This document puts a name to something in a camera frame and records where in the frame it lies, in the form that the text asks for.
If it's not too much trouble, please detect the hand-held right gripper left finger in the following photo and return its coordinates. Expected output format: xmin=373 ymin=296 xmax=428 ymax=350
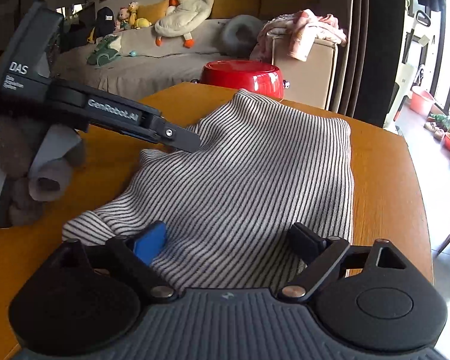
xmin=41 ymin=220 xmax=179 ymax=304

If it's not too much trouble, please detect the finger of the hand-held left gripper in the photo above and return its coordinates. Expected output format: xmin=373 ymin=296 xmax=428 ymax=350
xmin=89 ymin=115 xmax=202 ymax=154

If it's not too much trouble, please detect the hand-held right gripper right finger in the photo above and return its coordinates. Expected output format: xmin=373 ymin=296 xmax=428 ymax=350
xmin=278 ymin=223 xmax=410 ymax=302

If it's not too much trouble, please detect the grey striped shirt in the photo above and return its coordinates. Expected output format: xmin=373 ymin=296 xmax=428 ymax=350
xmin=62 ymin=88 xmax=355 ymax=295

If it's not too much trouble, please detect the pink clothes pile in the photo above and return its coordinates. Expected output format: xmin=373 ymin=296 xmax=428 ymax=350
xmin=250 ymin=9 xmax=349 ymax=62

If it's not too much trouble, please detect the person's left hand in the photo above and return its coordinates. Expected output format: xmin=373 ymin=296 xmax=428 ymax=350
xmin=7 ymin=137 xmax=87 ymax=227

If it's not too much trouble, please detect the grey covered sofa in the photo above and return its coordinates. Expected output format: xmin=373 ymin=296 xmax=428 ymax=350
xmin=54 ymin=19 xmax=274 ymax=98

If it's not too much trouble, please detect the green dinosaur plush toy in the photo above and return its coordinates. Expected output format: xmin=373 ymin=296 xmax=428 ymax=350
xmin=87 ymin=35 xmax=122 ymax=69

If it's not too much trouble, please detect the red round tub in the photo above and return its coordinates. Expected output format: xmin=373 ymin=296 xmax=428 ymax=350
xmin=199 ymin=60 xmax=286 ymax=100

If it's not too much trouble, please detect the dark blue bag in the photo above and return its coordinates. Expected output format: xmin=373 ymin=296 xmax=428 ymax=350
xmin=95 ymin=7 xmax=115 ymax=38

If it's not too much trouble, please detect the pink plush toy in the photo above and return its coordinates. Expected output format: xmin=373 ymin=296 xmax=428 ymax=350
xmin=115 ymin=7 xmax=132 ymax=31

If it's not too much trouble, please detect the grey neck pillow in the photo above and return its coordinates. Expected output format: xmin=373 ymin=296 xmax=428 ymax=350
xmin=220 ymin=14 xmax=265 ymax=59

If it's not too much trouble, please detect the white goose plush toy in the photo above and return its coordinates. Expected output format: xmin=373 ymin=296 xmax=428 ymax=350
xmin=154 ymin=0 xmax=214 ymax=49

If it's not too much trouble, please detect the small yellow cushion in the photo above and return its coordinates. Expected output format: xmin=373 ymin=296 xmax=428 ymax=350
xmin=137 ymin=2 xmax=171 ymax=27

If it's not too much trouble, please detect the mustard back cushion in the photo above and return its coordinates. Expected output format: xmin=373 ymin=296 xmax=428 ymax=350
xmin=206 ymin=0 xmax=263 ymax=19
xmin=260 ymin=0 xmax=319 ymax=17

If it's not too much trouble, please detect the white upright vacuum cleaner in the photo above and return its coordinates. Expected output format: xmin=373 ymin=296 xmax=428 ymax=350
xmin=392 ymin=64 xmax=415 ymax=128

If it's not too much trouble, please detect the empty pink basin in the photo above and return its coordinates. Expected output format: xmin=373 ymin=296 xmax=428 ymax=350
xmin=410 ymin=86 xmax=436 ymax=115

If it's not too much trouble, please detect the dark brown curtain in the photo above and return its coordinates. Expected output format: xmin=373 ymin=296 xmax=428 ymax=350
xmin=337 ymin=0 xmax=409 ymax=128

